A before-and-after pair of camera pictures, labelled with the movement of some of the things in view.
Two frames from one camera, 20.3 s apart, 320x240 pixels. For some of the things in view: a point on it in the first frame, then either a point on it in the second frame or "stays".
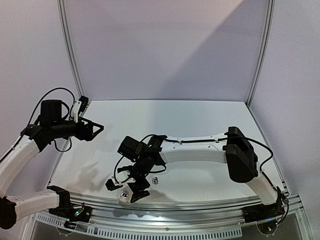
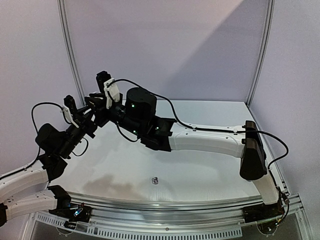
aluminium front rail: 223,211 stays
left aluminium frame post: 64,22 stays
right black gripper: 137,186 to 103,108
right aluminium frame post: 268,27 stays
